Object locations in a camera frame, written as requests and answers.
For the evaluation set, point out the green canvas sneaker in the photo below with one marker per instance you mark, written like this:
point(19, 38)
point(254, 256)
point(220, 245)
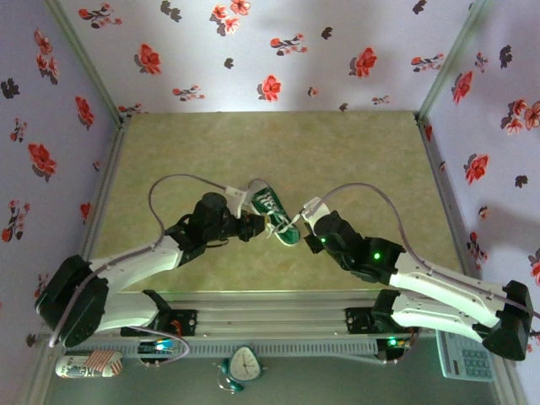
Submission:
point(289, 237)

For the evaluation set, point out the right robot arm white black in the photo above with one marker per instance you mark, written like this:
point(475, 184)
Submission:
point(443, 282)

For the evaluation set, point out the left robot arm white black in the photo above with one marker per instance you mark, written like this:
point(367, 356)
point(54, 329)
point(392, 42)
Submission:
point(131, 266)

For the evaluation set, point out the right controller circuit board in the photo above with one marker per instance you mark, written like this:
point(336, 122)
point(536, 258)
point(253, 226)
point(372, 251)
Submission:
point(394, 342)

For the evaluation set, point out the controller circuit board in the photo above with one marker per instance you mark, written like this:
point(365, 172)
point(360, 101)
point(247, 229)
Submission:
point(158, 347)
point(394, 342)

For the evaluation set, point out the teal alarm clock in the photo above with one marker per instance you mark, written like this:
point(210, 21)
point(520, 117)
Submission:
point(244, 365)

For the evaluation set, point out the left controller circuit board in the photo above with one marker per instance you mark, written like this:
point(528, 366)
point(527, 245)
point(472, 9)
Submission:
point(158, 347)

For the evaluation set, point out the light blue desk calculator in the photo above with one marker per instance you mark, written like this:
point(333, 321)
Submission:
point(464, 363)

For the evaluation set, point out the printed white red tin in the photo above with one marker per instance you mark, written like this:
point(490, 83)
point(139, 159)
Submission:
point(84, 367)

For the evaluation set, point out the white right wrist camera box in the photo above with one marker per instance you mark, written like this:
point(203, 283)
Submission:
point(316, 213)

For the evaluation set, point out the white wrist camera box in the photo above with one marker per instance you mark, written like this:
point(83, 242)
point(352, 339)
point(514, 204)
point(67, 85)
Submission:
point(238, 195)
point(316, 213)

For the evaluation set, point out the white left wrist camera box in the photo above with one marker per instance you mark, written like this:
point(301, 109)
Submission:
point(238, 195)

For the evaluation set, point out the grey aluminium base rail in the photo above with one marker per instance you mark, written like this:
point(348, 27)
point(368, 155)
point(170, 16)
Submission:
point(270, 316)

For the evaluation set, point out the grey aluminium side rail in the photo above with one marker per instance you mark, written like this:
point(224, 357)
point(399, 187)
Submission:
point(443, 185)
point(107, 177)

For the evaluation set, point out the grey aluminium corner post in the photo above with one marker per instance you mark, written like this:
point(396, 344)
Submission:
point(84, 55)
point(453, 55)

